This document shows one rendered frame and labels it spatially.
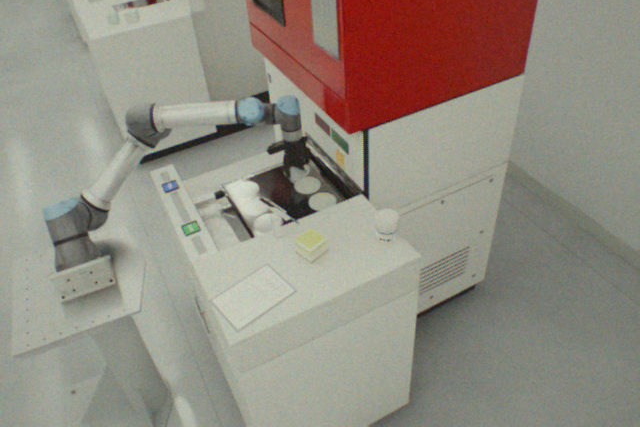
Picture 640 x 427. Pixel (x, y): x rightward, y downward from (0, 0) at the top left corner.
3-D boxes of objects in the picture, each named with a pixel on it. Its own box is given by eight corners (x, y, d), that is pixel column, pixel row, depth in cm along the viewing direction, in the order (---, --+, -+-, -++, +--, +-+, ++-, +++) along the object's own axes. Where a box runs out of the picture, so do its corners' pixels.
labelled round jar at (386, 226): (389, 227, 169) (390, 205, 163) (402, 240, 164) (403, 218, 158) (371, 235, 167) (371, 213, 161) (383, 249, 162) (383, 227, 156)
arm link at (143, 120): (111, 100, 168) (260, 89, 163) (126, 104, 179) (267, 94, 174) (113, 136, 168) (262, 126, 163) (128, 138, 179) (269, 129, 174)
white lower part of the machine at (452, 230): (392, 200, 324) (396, 82, 273) (482, 290, 266) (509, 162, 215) (289, 243, 302) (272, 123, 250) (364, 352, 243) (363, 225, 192)
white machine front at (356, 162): (277, 121, 251) (267, 42, 226) (369, 221, 193) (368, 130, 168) (272, 123, 250) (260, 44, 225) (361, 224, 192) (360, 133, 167)
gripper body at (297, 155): (304, 172, 190) (301, 145, 183) (282, 168, 193) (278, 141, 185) (311, 160, 196) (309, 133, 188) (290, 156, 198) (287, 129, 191)
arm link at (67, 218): (44, 245, 170) (31, 206, 170) (67, 239, 184) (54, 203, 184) (76, 234, 169) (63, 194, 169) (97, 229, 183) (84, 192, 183)
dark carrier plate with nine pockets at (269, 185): (303, 158, 213) (303, 157, 213) (346, 206, 189) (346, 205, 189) (224, 187, 202) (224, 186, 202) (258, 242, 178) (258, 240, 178)
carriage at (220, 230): (214, 201, 203) (212, 195, 201) (249, 262, 177) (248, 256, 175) (194, 208, 200) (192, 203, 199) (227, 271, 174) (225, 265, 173)
